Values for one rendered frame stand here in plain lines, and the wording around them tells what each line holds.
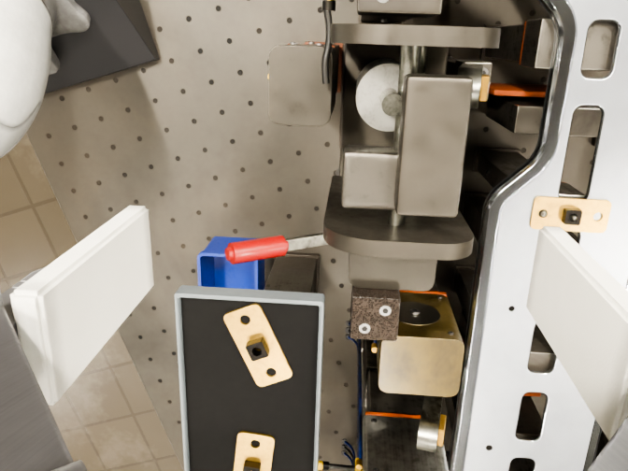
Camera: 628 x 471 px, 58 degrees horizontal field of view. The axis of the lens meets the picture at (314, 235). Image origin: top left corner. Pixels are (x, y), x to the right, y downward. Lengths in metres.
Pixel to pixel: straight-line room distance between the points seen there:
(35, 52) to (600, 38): 0.63
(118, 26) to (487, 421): 0.75
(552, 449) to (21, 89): 0.79
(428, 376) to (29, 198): 1.54
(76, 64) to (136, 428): 1.51
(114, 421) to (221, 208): 1.37
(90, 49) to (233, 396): 0.59
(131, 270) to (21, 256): 1.87
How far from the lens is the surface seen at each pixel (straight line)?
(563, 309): 0.17
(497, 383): 0.77
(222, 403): 0.59
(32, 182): 1.95
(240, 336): 0.55
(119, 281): 0.18
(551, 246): 0.18
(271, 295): 0.53
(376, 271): 0.60
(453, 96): 0.45
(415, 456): 0.74
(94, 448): 2.34
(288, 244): 0.54
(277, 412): 0.59
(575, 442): 0.85
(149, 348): 1.15
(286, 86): 0.56
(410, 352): 0.64
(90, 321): 0.16
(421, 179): 0.46
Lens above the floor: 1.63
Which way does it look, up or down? 70 degrees down
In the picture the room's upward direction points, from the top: 167 degrees counter-clockwise
